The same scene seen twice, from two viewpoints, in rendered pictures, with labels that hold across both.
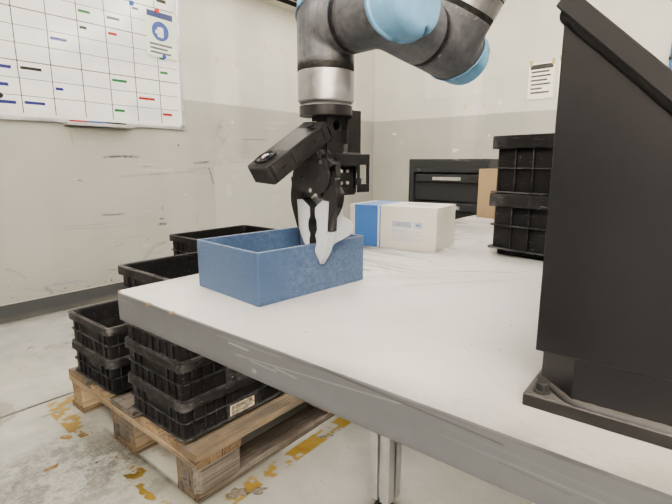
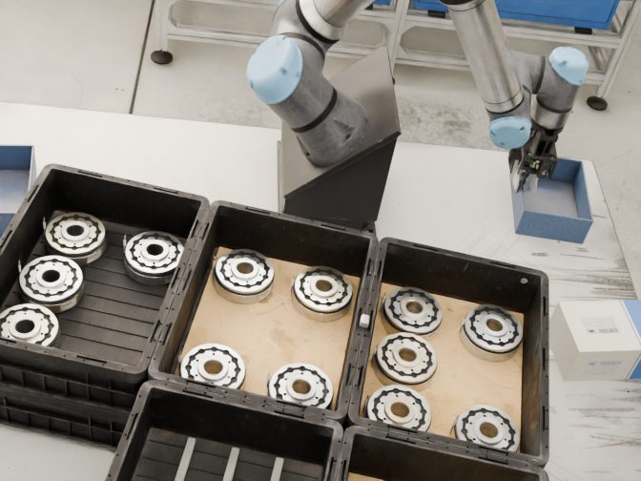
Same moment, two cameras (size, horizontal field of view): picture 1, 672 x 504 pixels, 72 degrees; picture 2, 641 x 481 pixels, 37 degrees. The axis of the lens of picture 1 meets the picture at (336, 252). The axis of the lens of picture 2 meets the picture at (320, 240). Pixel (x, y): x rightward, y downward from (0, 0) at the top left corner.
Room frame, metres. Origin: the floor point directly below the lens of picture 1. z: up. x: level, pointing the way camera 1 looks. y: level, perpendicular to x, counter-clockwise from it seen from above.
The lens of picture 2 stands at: (1.42, -1.46, 2.08)
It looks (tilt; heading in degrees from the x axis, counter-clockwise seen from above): 45 degrees down; 132
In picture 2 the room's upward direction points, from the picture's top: 11 degrees clockwise
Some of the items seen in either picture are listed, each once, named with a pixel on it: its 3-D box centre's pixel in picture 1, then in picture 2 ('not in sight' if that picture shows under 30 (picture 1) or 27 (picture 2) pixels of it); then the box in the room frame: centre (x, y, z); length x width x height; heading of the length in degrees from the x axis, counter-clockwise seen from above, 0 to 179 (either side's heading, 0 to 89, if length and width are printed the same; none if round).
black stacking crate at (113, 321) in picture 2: not in sight; (92, 284); (0.47, -0.93, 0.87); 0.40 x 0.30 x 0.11; 130
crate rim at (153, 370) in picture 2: not in sight; (272, 303); (0.70, -0.74, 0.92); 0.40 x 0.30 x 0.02; 130
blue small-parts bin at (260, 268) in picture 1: (282, 260); (549, 196); (0.68, 0.08, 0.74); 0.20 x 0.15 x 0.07; 135
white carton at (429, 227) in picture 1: (402, 224); (609, 340); (1.02, -0.15, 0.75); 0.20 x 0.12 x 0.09; 58
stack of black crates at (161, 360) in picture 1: (210, 332); not in sight; (1.33, 0.38, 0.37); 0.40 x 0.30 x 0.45; 140
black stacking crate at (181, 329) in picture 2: not in sight; (269, 324); (0.70, -0.74, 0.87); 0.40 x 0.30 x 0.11; 130
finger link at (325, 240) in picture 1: (336, 230); (517, 179); (0.63, 0.00, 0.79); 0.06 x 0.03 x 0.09; 135
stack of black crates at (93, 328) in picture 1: (145, 335); not in sight; (1.59, 0.70, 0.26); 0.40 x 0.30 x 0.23; 141
